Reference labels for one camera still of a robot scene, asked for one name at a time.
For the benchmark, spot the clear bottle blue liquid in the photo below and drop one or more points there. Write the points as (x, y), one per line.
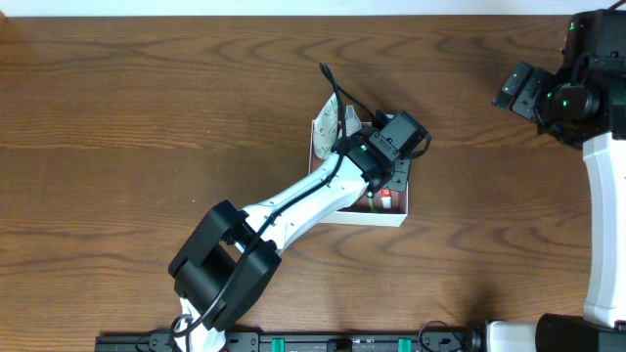
(352, 122)

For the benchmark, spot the white bamboo-print cream tube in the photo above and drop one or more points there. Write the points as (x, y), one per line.
(325, 128)

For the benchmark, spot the green white toothbrush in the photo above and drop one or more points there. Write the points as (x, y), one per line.
(371, 198)

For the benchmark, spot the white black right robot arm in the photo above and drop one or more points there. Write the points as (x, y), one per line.
(602, 324)

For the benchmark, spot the red green toothpaste tube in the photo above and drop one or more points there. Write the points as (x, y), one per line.
(386, 199)

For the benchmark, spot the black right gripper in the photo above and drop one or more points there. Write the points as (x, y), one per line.
(530, 91)

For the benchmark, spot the white box pink interior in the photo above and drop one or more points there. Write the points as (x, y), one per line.
(359, 213)

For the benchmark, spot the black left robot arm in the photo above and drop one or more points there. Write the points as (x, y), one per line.
(229, 259)

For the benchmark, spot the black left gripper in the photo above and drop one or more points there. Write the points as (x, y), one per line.
(400, 172)

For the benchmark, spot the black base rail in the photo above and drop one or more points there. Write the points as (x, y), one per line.
(241, 341)

